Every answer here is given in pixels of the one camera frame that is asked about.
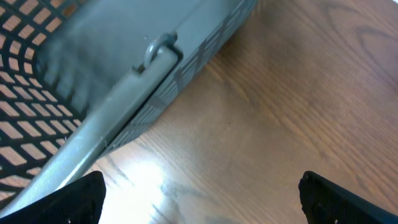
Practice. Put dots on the dark grey plastic basket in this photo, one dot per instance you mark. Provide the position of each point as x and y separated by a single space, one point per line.
80 79

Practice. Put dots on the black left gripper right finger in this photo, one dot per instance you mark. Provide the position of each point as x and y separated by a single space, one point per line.
326 202

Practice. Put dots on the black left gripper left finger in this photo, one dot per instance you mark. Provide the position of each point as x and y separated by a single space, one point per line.
79 202

